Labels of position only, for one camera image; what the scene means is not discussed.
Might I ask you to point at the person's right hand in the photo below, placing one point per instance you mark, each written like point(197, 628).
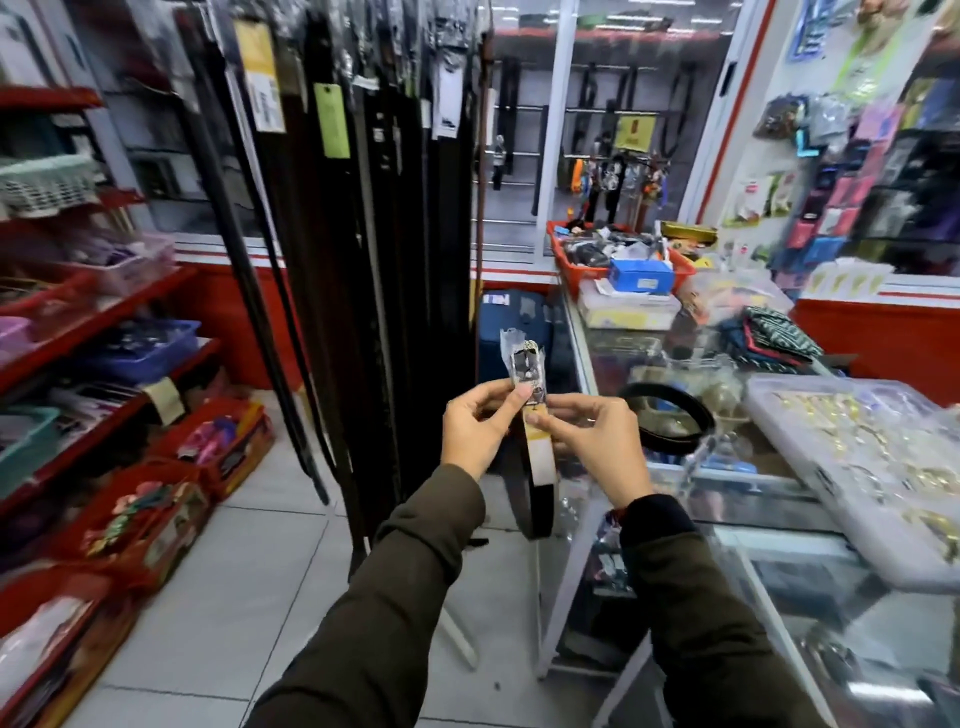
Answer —
point(611, 450)

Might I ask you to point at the person's left hand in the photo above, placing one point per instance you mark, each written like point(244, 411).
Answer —
point(469, 431)

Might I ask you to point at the person's left thumb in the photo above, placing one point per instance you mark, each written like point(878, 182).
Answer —
point(506, 395)

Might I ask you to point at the person's right thumb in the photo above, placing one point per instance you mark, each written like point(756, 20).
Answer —
point(566, 405)

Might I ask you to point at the black belt with buckle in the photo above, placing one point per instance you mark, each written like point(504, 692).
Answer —
point(536, 487)

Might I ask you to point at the person's right forearm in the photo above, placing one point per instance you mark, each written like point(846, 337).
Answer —
point(697, 622)

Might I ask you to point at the person's left forearm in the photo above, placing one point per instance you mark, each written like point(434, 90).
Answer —
point(390, 607)

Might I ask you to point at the blue suitcase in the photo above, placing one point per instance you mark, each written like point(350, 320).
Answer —
point(514, 330)

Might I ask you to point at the coiled black belt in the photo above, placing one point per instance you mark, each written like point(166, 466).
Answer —
point(671, 439)

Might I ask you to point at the clear plastic lidded box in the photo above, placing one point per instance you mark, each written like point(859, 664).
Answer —
point(628, 309)

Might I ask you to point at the red plastic basket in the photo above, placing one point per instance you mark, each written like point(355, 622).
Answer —
point(574, 274)

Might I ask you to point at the blue cardboard box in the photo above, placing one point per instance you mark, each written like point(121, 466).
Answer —
point(641, 275)

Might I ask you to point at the row of hanging black belts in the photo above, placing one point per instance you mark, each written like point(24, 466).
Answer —
point(375, 262)

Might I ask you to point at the clear plastic bag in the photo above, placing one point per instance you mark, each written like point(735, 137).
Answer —
point(739, 296)

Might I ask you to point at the yellow flat box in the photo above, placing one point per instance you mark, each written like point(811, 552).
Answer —
point(688, 232)

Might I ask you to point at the striped folded cloth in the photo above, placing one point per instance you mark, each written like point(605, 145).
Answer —
point(772, 337)

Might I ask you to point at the glass display counter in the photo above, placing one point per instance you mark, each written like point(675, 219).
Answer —
point(750, 525)

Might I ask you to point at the yellow sign card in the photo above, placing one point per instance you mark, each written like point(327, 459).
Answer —
point(634, 132)

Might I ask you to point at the red cardboard box of accessories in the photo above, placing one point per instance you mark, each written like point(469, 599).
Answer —
point(217, 446)
point(139, 525)
point(56, 645)

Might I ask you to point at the white paper tag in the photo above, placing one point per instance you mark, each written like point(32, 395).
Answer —
point(447, 101)

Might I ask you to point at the clear organizer box of jewellery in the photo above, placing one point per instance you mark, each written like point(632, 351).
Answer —
point(862, 457)

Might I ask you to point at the white tray of gold items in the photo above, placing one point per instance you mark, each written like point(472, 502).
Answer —
point(846, 279)

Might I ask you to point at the green paper tag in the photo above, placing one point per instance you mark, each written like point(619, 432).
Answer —
point(332, 120)

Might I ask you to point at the beige shelf price tag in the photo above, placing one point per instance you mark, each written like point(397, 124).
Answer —
point(164, 401)

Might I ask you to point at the blue plastic basket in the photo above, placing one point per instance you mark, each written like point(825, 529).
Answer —
point(146, 356)

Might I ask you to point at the yellow paper tag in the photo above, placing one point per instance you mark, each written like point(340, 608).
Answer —
point(261, 75)

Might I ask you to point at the pink plastic basket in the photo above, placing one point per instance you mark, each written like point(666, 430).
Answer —
point(120, 262)

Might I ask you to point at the red metal shelf unit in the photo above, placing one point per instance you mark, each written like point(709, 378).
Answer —
point(90, 330)

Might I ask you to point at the teal plastic basket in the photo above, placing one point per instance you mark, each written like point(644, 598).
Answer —
point(26, 450)

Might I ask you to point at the purple plastic basket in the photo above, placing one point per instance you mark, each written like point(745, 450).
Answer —
point(13, 341)

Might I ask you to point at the white plastic basket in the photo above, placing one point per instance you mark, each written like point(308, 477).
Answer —
point(45, 186)

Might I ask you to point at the glass wall cabinet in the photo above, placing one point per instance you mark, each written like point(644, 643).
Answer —
point(600, 90)

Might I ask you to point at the wall display of accessory packets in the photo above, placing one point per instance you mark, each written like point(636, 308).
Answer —
point(862, 150)

